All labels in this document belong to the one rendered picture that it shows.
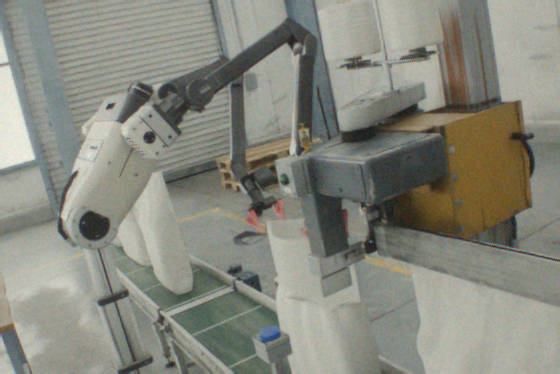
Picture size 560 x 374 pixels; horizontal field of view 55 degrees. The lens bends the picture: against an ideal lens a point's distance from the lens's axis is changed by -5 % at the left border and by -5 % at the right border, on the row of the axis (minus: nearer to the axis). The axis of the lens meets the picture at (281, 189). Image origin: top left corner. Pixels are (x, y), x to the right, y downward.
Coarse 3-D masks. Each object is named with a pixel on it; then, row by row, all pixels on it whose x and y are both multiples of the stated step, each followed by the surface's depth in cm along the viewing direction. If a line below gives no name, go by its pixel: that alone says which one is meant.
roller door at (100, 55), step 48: (0, 0) 737; (48, 0) 774; (96, 0) 808; (144, 0) 846; (192, 0) 885; (96, 48) 816; (144, 48) 854; (192, 48) 893; (96, 96) 825; (48, 144) 796; (192, 144) 911; (48, 192) 799
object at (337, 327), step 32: (288, 224) 192; (288, 256) 173; (288, 288) 179; (320, 288) 171; (352, 288) 166; (288, 320) 190; (320, 320) 173; (352, 320) 168; (320, 352) 176; (352, 352) 169
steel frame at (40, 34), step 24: (24, 0) 722; (288, 0) 974; (48, 24) 742; (312, 24) 957; (48, 48) 746; (48, 72) 749; (48, 96) 753; (72, 120) 773; (312, 120) 1024; (72, 144) 777; (72, 168) 780
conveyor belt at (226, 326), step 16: (208, 304) 299; (224, 304) 295; (240, 304) 291; (256, 304) 287; (176, 320) 287; (192, 320) 283; (208, 320) 280; (224, 320) 276; (240, 320) 272; (256, 320) 269; (272, 320) 266; (208, 336) 262; (224, 336) 259; (240, 336) 256; (224, 352) 244; (240, 352) 241; (256, 352) 238; (240, 368) 228; (256, 368) 225; (288, 368) 221
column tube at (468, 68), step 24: (456, 0) 142; (480, 0) 145; (456, 24) 144; (480, 24) 146; (456, 48) 147; (480, 48) 147; (456, 72) 150; (480, 72) 148; (456, 96) 152; (480, 96) 149; (480, 240) 160; (504, 240) 160
